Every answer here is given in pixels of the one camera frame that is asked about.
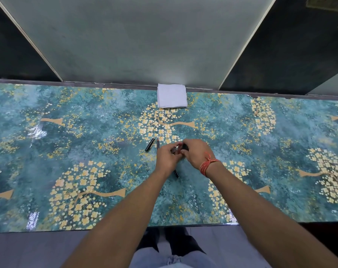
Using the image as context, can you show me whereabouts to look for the person's right hand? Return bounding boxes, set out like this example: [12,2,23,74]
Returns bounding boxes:
[181,138,217,171]

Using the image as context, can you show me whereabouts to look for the person's left hand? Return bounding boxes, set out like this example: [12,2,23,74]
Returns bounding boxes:
[154,142,184,177]

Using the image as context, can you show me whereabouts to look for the black pen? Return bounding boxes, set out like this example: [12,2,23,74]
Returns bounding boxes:
[171,144,189,179]

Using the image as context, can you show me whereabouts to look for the person's right forearm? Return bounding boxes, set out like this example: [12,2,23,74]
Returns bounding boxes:
[206,162,338,268]

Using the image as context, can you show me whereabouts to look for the person's left forearm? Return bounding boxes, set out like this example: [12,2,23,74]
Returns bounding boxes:
[61,168,172,268]

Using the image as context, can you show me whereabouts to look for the red thread wristband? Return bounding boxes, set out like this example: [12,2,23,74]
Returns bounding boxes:
[200,152,221,177]

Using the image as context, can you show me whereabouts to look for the stack of white paper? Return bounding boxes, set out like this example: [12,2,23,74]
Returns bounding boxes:
[157,83,188,109]

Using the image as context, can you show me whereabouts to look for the black shoes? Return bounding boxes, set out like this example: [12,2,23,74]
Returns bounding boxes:
[136,226,206,256]

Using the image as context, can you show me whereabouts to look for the teal floral table cover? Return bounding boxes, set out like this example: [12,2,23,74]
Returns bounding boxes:
[0,82,338,234]

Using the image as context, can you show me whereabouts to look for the dark green object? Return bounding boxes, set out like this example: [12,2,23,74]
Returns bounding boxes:
[306,0,338,13]

